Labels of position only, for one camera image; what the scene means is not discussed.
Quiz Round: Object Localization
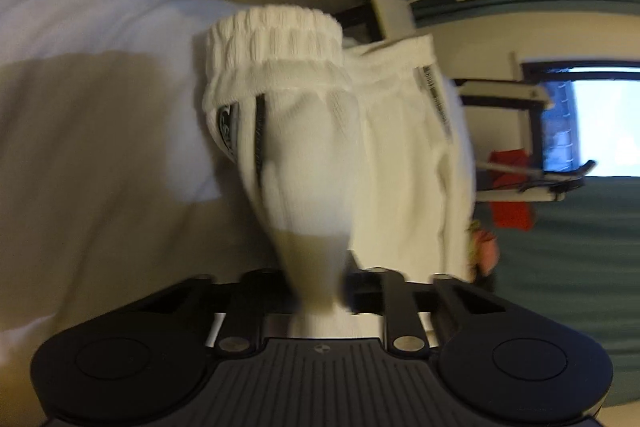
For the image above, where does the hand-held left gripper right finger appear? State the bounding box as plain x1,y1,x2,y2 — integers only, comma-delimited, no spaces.
343,266,507,355

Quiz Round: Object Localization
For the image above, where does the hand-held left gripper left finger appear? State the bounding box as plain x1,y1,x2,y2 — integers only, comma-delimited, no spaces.
134,270,302,354

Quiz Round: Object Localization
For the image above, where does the white ribbed sock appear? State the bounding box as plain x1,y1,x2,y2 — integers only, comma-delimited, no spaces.
201,5,477,341

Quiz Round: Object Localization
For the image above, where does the pile of clothes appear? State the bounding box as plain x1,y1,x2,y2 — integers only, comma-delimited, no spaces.
466,221,501,282

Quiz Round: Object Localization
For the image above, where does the red cloth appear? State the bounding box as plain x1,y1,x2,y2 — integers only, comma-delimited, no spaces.
487,149,534,233

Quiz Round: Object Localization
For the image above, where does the wide teal curtain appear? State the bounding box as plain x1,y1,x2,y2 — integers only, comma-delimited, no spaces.
469,176,640,409

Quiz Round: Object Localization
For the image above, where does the white bed sheet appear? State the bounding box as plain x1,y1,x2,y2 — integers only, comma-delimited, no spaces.
0,0,482,427

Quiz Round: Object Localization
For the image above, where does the white chair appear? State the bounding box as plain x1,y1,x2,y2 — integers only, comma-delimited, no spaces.
456,78,599,204

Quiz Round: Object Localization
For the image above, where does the black framed window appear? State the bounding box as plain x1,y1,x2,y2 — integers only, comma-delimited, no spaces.
519,61,640,181

